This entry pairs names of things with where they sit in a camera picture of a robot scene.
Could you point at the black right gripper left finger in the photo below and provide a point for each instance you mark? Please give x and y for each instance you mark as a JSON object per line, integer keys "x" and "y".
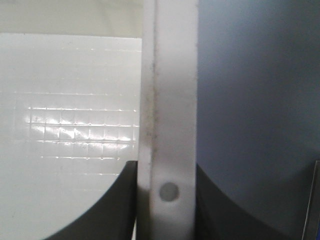
{"x": 112, "y": 217}

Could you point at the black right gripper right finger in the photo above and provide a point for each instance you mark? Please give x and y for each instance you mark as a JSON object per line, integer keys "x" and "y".
{"x": 240, "y": 203}

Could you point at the white Totelife plastic bin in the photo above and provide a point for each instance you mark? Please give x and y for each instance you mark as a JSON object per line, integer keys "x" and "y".
{"x": 86, "y": 86}

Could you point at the steel shelf front rail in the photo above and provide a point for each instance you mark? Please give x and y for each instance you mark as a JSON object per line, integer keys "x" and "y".
{"x": 311, "y": 230}

